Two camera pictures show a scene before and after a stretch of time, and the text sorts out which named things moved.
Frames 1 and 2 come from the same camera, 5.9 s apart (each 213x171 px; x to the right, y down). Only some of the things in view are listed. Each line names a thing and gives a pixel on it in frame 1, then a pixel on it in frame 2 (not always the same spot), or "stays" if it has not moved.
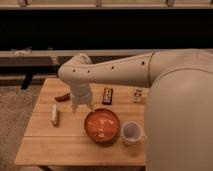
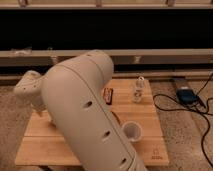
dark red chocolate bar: [107, 96] stays
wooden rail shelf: [59, 57] stays
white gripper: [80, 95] to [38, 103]
